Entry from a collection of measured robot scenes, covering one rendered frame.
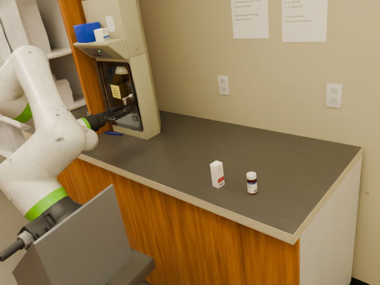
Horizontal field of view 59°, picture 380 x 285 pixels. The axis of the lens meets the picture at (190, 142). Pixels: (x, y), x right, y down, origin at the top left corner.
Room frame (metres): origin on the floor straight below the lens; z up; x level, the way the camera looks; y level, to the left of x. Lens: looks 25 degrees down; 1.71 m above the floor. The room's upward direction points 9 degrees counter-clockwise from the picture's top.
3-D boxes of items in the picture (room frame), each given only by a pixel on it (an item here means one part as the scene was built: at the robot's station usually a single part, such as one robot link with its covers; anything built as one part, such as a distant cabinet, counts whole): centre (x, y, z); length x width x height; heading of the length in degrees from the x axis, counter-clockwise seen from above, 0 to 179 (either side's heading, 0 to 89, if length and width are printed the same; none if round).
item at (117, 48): (1.85, 0.40, 1.46); 0.32 x 0.11 x 0.10; 45
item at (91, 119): (1.61, 0.48, 1.15); 0.09 x 0.06 x 0.12; 45
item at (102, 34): (1.82, 0.36, 1.54); 0.05 x 0.05 x 0.06; 63
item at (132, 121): (1.89, 0.36, 1.19); 0.30 x 0.01 x 0.40; 45
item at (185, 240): (1.82, 0.19, 0.45); 2.05 x 0.67 x 0.90; 45
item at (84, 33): (1.90, 0.45, 1.56); 0.10 x 0.10 x 0.09; 45
